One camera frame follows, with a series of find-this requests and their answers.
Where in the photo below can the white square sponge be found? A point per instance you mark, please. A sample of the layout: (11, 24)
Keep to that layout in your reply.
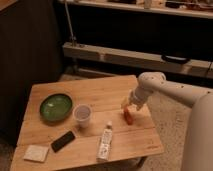
(36, 153)

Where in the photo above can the clear plastic cup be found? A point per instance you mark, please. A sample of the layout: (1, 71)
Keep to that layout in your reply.
(82, 115)

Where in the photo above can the wooden table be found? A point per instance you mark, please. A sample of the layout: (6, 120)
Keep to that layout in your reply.
(104, 96)

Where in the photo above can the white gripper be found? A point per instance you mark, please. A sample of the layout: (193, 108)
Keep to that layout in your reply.
(138, 97)

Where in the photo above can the black smartphone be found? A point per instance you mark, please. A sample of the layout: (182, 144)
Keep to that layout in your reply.
(62, 141)

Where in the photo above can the black handle on shelf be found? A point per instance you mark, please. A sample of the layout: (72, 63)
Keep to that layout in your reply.
(177, 60)

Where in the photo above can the green bowl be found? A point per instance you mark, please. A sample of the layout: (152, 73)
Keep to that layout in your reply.
(55, 107)

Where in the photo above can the red orange pepper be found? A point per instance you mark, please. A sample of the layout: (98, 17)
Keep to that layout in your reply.
(127, 116)

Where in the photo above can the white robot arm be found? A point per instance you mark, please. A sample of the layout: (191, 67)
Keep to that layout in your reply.
(198, 146)

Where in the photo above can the white tube bottle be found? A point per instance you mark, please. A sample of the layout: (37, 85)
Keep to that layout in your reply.
(105, 143)

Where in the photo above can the wooden shelf unit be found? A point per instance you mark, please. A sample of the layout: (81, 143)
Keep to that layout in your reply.
(132, 35)

